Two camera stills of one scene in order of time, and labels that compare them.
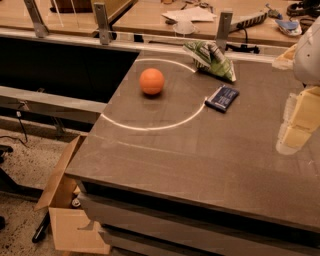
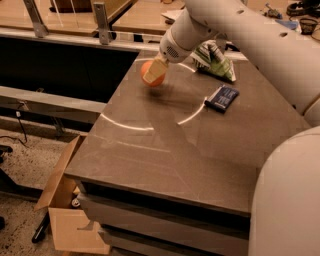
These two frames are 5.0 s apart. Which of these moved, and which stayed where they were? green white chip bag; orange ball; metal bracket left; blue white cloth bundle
Moved: orange ball
Stayed: metal bracket left; blue white cloth bundle; green white chip bag
